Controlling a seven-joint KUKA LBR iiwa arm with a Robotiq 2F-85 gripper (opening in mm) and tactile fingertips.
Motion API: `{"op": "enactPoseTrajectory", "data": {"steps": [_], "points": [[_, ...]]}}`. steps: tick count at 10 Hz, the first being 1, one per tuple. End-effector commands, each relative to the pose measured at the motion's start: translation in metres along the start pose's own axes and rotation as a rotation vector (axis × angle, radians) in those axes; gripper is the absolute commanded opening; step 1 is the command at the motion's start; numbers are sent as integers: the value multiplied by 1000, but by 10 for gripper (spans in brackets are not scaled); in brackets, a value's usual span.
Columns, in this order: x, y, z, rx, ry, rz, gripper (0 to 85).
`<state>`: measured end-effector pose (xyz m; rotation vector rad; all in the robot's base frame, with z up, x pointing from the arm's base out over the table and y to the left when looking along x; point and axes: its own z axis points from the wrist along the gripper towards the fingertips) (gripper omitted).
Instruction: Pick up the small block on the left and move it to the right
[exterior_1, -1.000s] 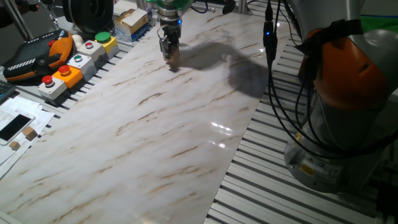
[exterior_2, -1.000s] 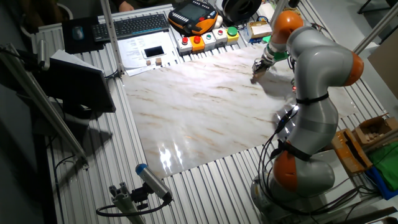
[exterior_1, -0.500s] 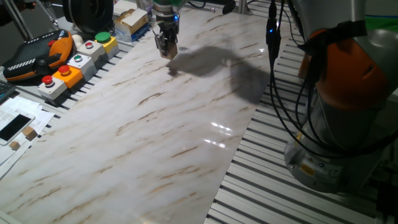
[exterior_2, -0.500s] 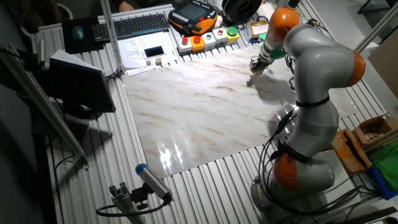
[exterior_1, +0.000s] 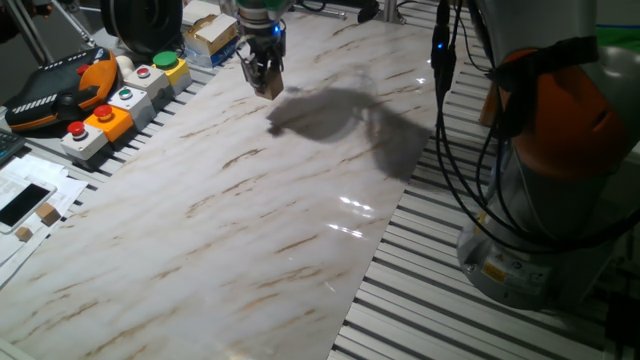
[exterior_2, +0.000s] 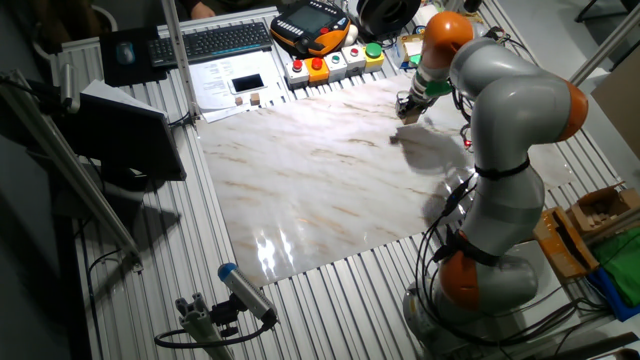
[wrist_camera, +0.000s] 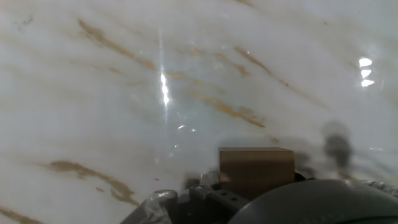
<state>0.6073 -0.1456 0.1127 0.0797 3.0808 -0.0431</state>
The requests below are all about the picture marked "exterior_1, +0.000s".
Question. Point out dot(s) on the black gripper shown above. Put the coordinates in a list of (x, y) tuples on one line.
[(265, 42)]

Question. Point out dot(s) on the light wooden cube block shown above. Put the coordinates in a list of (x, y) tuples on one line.
[(273, 86)]

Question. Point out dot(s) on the brown wooden block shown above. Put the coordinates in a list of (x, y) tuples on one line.
[(487, 107)]

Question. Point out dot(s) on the flat blue box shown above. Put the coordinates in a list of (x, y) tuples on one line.
[(220, 56)]

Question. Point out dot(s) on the cardboard box white lid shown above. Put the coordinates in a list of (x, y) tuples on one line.
[(210, 35)]

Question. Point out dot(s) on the yellow box green mushroom button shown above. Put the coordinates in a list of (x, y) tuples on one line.
[(175, 72)]

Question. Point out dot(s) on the grey box small red button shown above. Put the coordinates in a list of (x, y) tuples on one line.
[(150, 85)]

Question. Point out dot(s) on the black round spool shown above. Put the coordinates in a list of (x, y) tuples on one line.
[(142, 22)]

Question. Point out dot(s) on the grey box small green button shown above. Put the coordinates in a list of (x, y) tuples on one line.
[(132, 105)]

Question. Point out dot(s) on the orange box red mushroom button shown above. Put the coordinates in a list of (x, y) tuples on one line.
[(112, 125)]

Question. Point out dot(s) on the marble pattern table sheet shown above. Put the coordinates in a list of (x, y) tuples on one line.
[(200, 240)]

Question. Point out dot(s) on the grey box red mushroom button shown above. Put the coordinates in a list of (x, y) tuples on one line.
[(85, 145)]

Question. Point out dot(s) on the black orange teach pendant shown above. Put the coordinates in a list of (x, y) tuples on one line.
[(55, 95)]

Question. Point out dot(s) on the grey metal tripod leg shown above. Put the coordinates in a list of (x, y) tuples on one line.
[(27, 30)]

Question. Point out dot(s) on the white printed paper sheets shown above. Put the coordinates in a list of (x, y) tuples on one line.
[(35, 170)]

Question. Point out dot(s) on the small wooden cube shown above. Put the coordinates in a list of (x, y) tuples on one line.
[(48, 215)]

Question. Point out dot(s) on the black computer keyboard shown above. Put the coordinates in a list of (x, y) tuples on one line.
[(9, 145)]

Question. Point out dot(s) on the white smartphone black screen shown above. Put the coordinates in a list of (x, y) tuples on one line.
[(22, 204)]

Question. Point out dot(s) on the tiny wooden cube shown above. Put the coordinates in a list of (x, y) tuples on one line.
[(23, 234)]

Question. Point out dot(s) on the green gripper mount plate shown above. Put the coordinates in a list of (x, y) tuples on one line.
[(272, 4)]

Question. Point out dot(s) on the aluminium profile post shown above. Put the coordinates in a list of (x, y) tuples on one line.
[(392, 12)]

